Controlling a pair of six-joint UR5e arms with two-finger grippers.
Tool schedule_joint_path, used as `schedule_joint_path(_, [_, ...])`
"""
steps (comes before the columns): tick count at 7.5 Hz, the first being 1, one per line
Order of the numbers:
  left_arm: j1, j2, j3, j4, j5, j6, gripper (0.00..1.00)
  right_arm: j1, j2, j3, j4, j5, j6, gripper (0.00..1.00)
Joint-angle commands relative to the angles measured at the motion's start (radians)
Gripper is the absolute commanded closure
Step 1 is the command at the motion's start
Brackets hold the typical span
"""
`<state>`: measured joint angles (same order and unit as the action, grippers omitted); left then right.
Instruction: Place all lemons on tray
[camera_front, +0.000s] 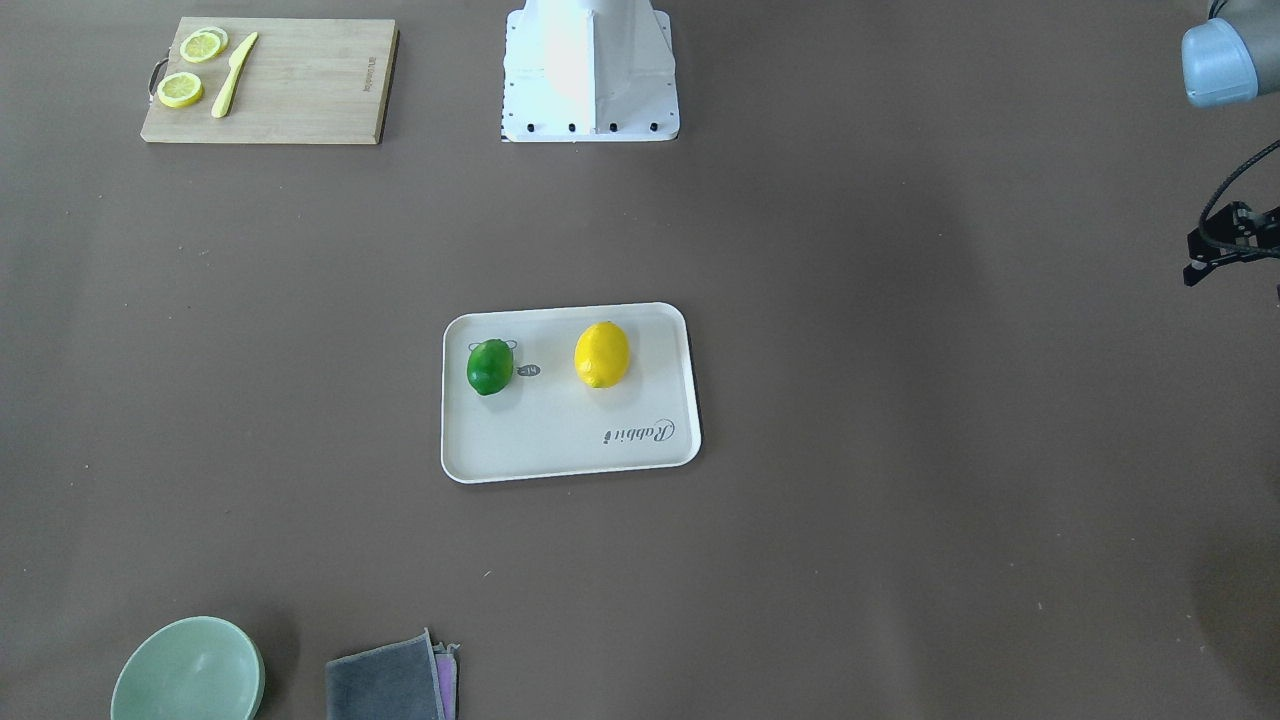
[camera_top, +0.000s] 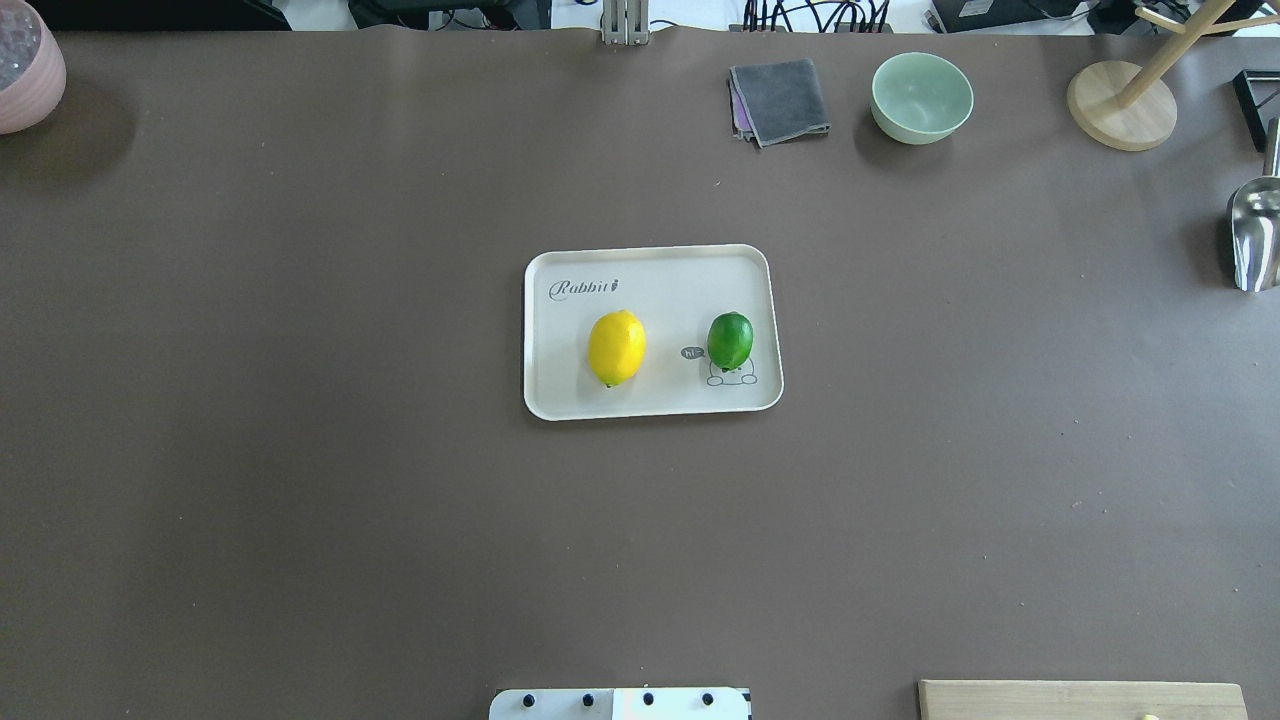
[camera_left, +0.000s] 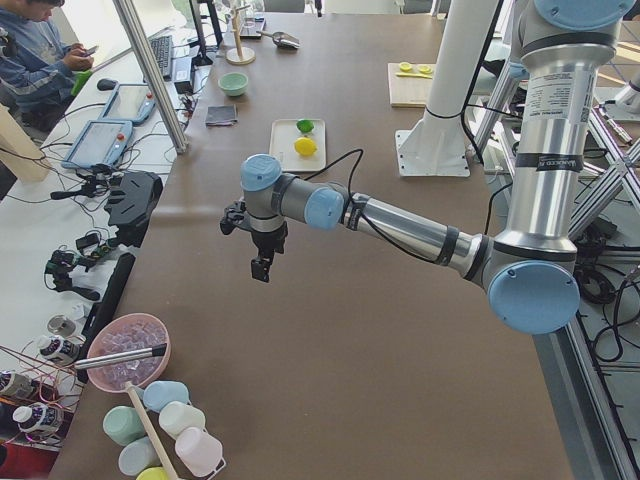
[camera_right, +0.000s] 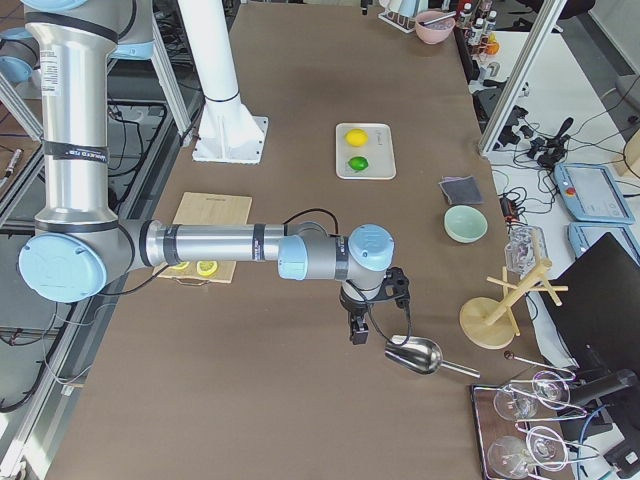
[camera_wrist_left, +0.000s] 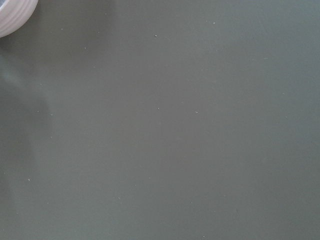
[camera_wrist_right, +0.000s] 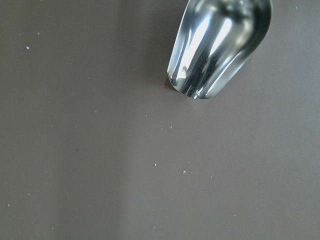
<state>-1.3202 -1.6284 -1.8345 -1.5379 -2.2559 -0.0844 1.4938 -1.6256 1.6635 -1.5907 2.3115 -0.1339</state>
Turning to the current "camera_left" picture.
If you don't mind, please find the pink plastic cup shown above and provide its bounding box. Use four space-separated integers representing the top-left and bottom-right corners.
175 427 226 477

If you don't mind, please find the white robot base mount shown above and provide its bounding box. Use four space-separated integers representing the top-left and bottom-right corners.
396 0 502 178

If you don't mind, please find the wooden mug tree stand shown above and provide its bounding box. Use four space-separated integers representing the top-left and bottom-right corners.
226 6 256 66

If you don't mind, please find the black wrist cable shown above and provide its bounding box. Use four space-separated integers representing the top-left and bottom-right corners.
294 147 451 264

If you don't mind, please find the silver metal scoop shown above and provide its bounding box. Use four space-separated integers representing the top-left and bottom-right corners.
259 30 300 50

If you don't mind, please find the white rabbit print tray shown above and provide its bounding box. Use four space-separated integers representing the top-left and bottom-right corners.
269 118 326 173

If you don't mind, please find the yellow lemon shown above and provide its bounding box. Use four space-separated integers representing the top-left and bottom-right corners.
294 137 318 157

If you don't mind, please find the white plastic cup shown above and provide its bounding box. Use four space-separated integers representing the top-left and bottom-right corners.
159 401 206 440

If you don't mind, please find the black computer mouse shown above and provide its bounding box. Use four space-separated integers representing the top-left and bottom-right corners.
96 78 118 91

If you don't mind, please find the mint green bowl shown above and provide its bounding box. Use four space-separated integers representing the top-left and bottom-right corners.
218 72 249 97

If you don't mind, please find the black keyboard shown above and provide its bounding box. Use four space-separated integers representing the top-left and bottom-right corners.
149 35 173 80

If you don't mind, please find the aluminium frame post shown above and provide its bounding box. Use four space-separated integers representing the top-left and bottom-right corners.
113 0 188 154

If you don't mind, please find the wooden cup rack stick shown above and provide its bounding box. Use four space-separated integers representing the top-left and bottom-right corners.
125 382 180 480

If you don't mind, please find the bamboo cutting board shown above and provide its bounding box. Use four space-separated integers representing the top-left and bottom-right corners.
387 62 435 108

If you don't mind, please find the upper teach pendant tablet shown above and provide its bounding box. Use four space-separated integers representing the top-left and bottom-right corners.
101 83 156 126

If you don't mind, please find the seated person in blue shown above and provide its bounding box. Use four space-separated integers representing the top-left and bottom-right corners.
1 0 94 133

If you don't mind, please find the upper lemon slice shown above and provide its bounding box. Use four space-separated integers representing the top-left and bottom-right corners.
399 62 413 73

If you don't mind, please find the metal ice scoop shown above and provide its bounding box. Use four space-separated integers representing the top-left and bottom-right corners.
74 343 169 370

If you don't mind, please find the green plastic cup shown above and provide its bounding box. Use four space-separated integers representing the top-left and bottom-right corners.
102 405 146 446

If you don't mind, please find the black plastic bracket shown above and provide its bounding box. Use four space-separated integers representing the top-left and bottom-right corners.
104 171 163 247

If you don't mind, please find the grey folded cloth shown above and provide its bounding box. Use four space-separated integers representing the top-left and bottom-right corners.
205 105 238 126

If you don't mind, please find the lower teach pendant tablet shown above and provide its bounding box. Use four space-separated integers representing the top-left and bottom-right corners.
61 119 133 170

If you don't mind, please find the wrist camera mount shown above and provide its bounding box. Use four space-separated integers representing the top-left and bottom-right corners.
219 199 251 235

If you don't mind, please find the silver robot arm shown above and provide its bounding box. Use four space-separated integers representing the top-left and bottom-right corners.
235 1 632 335

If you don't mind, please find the green lime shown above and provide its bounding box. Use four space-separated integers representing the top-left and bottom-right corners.
296 118 315 134

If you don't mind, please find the yellow plastic knife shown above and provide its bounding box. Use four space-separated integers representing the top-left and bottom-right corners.
395 72 433 79

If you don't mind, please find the blue plastic cup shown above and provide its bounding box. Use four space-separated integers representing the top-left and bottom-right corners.
143 380 190 413

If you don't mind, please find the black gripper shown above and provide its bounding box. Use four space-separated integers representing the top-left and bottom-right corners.
251 222 288 283

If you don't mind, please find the yellow plastic cup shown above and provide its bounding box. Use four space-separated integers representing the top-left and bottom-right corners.
136 466 169 480

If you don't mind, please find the teach pendant tablet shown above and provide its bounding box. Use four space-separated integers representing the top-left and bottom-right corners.
61 119 133 170
101 83 156 126

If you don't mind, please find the pink bowl of ice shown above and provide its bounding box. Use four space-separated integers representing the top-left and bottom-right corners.
86 313 171 393

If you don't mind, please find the grey-green plastic cup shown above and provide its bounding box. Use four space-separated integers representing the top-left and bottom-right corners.
118 437 161 476

